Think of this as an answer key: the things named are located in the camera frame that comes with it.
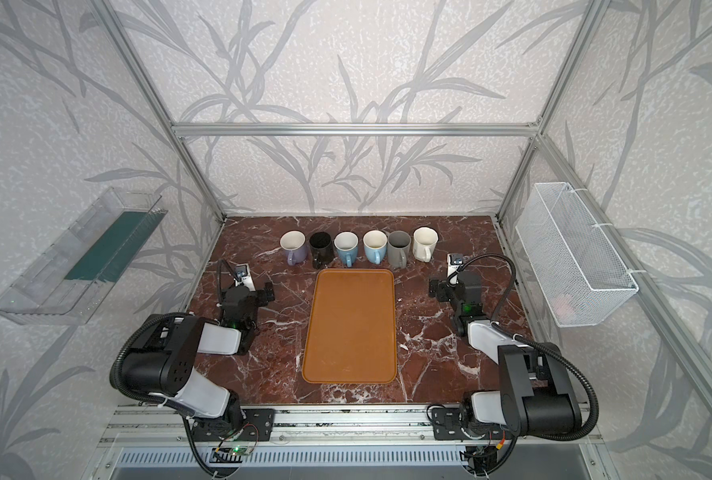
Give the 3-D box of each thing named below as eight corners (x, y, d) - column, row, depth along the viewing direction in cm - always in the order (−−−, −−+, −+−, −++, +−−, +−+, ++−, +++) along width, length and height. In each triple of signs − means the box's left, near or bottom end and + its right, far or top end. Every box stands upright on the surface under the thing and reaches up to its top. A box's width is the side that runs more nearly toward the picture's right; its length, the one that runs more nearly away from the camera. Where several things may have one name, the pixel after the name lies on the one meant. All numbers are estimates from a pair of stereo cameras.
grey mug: (389, 274, 104) (390, 257, 97) (388, 248, 112) (389, 230, 104) (409, 274, 104) (412, 257, 97) (407, 248, 112) (409, 230, 104)
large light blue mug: (363, 272, 106) (362, 254, 98) (364, 247, 113) (363, 229, 105) (387, 272, 106) (387, 254, 98) (386, 248, 113) (387, 229, 105)
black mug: (311, 269, 105) (306, 254, 99) (314, 247, 112) (310, 231, 105) (331, 269, 105) (328, 254, 99) (334, 247, 112) (331, 231, 105)
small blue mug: (335, 274, 105) (331, 256, 97) (337, 249, 113) (334, 231, 104) (357, 274, 105) (355, 256, 97) (358, 249, 113) (357, 231, 104)
